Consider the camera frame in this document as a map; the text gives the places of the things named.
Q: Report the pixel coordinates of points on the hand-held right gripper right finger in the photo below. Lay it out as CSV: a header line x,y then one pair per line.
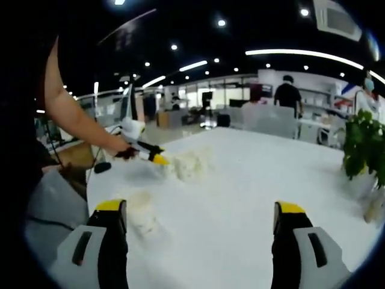
x,y
285,247

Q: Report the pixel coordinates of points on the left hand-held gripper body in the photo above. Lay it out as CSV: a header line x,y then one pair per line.
x,y
132,128

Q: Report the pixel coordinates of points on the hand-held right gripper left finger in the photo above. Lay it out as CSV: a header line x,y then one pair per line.
x,y
114,247

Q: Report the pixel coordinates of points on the cluster of paper cups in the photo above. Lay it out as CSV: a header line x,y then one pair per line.
x,y
189,165

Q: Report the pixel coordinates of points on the white paper cup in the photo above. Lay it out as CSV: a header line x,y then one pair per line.
x,y
141,210

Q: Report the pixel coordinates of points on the person's left hand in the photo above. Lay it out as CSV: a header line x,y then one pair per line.
x,y
126,153

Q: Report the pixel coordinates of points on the black tripod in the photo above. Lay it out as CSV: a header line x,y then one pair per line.
x,y
132,102

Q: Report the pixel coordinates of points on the brown box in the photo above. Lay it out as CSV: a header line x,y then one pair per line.
x,y
168,119

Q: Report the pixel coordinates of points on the small black device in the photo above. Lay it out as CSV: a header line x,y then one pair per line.
x,y
102,167

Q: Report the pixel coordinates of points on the short ceiling light strip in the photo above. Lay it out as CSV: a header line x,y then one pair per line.
x,y
154,82
194,65

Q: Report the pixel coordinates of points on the brown cabinet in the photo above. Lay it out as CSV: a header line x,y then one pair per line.
x,y
75,156

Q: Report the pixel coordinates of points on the white table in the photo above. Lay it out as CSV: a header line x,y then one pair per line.
x,y
225,210

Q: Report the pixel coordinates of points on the black bin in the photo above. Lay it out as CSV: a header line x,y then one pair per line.
x,y
223,120

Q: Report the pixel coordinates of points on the small glass jar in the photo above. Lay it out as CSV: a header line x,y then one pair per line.
x,y
373,209

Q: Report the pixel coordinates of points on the person's black shirt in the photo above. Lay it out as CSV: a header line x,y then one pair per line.
x,y
33,162

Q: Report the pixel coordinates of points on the green potted plant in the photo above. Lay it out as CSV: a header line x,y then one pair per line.
x,y
364,144

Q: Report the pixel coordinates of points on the group of ceiling spotlights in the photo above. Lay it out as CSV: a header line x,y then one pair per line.
x,y
221,23

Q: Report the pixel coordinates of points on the long curved ceiling light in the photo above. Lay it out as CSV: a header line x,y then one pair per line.
x,y
300,53

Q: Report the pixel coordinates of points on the ceiling air conditioner vent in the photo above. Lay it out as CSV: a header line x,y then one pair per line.
x,y
337,19

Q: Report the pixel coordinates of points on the black camera stand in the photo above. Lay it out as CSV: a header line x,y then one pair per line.
x,y
207,97

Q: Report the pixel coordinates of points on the dark wall screen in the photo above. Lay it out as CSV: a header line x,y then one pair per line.
x,y
261,89

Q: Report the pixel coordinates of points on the white wall shelf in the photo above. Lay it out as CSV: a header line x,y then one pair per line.
x,y
316,102

